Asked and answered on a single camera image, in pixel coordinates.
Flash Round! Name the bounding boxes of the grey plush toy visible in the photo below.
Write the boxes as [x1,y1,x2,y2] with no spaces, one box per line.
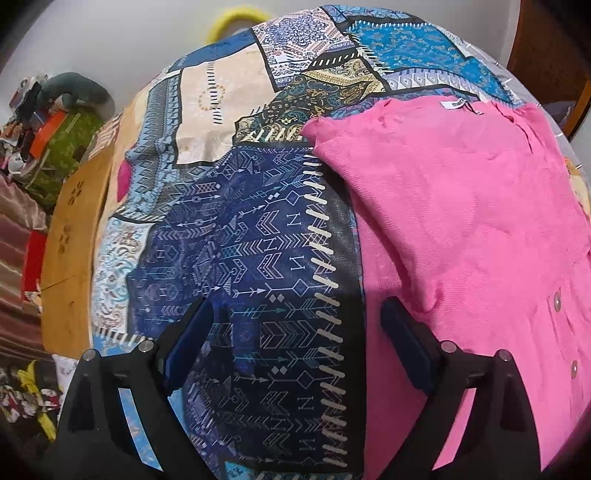
[39,72,116,116]

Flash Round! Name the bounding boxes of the red cloth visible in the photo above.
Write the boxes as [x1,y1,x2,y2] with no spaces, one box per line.
[23,231,48,296]

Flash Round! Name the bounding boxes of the green patterned cloth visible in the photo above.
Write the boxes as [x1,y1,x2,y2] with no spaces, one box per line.
[25,108,105,204]

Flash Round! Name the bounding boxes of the pink knit cardigan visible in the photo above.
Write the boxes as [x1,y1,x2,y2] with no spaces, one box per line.
[299,97,591,476]

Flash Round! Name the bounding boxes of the brown striped curtain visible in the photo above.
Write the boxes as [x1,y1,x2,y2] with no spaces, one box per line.
[0,175,56,361]

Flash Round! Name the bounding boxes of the yellow ring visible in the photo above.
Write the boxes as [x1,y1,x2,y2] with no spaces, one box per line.
[210,4,269,42]

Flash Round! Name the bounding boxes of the brown wooden furniture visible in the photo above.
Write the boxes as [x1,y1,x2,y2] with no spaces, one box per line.
[505,0,591,139]

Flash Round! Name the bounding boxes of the patchwork printed bedsheet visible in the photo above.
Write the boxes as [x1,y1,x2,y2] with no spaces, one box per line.
[88,4,573,480]

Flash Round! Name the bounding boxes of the wooden bed board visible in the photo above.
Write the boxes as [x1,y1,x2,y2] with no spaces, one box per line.
[39,117,123,361]

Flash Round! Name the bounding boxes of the orange fleece blanket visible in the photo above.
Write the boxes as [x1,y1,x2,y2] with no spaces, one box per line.
[561,157,591,217]

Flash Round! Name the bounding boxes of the pile of printed clothes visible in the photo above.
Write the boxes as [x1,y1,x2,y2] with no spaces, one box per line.
[0,354,75,446]

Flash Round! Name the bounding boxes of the pile of clutter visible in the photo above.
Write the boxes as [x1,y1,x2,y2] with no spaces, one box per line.
[0,73,52,176]

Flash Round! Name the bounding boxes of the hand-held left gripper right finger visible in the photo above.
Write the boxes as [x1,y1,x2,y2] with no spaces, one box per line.
[380,295,542,480]

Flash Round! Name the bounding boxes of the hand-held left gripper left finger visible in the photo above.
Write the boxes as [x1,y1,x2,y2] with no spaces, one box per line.
[53,298,216,480]

